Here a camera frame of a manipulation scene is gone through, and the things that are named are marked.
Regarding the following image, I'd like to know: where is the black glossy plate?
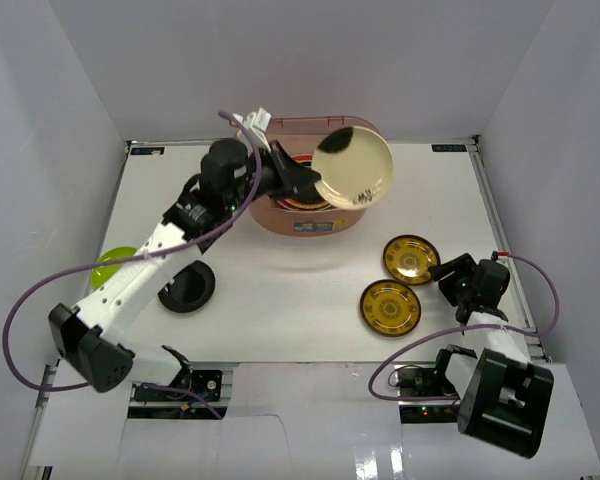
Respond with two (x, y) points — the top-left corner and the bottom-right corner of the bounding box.
(283, 154), (325, 202)

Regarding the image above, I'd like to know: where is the woven bamboo plate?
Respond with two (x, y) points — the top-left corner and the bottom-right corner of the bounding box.
(277, 199), (334, 211)

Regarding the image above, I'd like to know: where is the yellow patterned plate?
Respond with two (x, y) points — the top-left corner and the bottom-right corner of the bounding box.
(359, 279), (422, 338)
(382, 235), (440, 286)

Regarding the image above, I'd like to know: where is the cream plate with black patch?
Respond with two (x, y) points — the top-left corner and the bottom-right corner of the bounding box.
(311, 126), (394, 211)

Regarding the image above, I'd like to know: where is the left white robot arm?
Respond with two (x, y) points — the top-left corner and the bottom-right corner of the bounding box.
(48, 139), (321, 399)

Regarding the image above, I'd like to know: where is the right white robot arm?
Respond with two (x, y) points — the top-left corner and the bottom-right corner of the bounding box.
(428, 254), (554, 459)

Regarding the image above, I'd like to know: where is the pink translucent plastic bin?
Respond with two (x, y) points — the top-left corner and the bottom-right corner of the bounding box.
(249, 116), (377, 238)

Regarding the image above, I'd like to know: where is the right table label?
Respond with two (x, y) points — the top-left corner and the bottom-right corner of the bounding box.
(431, 144), (467, 153)

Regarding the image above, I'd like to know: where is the table label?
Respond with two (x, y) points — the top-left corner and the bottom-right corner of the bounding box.
(129, 146), (165, 156)
(431, 144), (467, 153)

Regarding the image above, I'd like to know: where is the left table label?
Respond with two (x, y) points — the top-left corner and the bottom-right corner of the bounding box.
(129, 146), (165, 156)

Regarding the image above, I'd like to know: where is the lime green plate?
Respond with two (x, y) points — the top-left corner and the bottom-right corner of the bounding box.
(90, 246), (139, 290)

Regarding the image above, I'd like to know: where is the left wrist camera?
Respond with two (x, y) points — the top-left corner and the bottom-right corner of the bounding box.
(231, 107), (272, 135)

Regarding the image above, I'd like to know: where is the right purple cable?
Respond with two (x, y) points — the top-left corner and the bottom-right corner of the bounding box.
(368, 253), (561, 402)

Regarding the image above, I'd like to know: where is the purple cable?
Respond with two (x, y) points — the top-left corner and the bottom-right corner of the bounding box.
(368, 253), (561, 402)
(2, 110), (264, 419)

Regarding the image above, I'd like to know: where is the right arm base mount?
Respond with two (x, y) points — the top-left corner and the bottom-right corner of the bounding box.
(387, 364), (460, 425)

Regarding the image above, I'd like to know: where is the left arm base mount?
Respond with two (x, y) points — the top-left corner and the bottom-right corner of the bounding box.
(127, 369), (232, 420)

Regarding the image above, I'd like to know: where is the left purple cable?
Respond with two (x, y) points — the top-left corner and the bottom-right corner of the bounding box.
(2, 110), (264, 419)

